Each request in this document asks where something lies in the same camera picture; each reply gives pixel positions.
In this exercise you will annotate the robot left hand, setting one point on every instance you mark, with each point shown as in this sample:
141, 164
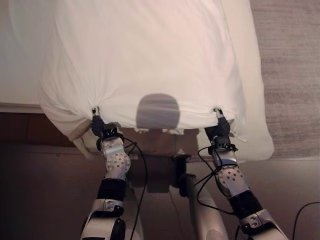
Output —
98, 125

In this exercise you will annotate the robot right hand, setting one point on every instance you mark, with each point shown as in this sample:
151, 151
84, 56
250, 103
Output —
222, 127

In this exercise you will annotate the white duvet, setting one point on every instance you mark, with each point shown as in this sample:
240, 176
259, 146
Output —
150, 62

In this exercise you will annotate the robot right arm silver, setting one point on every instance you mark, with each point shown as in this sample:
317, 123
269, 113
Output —
232, 175

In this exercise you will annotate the robot left arm silver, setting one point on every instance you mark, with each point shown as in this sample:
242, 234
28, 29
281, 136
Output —
115, 160

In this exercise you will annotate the white bed mattress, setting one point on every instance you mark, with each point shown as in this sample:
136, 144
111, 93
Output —
22, 50

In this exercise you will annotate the robot dark waist body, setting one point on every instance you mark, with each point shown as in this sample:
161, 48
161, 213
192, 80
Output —
162, 172

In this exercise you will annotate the robot right leg silver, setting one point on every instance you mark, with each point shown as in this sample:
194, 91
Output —
202, 207

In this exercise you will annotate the brown wooden bed frame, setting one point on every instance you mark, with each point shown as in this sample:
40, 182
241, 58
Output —
50, 130

